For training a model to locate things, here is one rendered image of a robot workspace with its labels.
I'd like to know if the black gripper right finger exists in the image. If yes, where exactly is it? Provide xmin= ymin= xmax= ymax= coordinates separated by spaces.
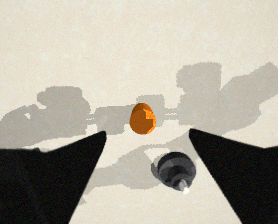
xmin=189 ymin=128 xmax=278 ymax=224

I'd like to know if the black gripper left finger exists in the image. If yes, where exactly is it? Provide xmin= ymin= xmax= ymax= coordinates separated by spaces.
xmin=0 ymin=131 xmax=107 ymax=224

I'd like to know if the orange knob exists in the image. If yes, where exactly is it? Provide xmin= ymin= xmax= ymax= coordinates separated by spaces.
xmin=129 ymin=103 xmax=156 ymax=135

